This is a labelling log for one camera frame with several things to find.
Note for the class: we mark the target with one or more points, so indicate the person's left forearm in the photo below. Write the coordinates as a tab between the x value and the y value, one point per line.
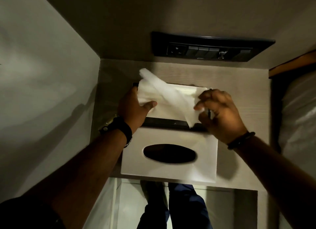
84	177

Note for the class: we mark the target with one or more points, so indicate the white tissue sheet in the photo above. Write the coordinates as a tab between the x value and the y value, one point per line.
170	97

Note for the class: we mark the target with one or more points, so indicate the person's right hand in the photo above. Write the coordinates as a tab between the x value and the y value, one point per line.
224	120

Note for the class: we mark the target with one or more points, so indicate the black wall switch panel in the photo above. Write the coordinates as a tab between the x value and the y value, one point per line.
209	49

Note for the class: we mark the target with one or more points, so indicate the white bedding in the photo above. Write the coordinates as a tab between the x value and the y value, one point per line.
300	117

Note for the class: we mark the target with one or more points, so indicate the black wristwatch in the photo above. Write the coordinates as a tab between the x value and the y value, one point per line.
121	127

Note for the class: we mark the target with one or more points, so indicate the black tissue box base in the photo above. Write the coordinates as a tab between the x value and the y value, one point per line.
170	123

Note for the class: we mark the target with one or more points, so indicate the blue trousers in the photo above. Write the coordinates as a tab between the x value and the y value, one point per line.
187	206

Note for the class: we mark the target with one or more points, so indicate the wooden headboard strip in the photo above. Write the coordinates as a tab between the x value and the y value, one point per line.
293	64

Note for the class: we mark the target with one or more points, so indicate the person's left thumb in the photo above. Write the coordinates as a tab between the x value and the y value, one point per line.
149	106

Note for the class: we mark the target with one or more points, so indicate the person's left hand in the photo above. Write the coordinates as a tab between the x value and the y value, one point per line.
129	110

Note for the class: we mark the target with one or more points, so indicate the white tissue box lid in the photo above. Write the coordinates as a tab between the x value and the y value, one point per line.
170	172

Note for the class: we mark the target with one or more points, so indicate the stack of white tissues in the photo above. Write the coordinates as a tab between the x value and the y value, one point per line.
167	112

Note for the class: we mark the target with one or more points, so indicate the person's right thumb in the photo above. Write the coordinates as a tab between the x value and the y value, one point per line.
203	118

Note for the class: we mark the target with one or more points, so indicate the dark sleeve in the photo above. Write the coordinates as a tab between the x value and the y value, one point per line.
27	215

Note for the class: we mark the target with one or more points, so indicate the person's right forearm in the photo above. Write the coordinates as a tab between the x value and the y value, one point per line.
279	177

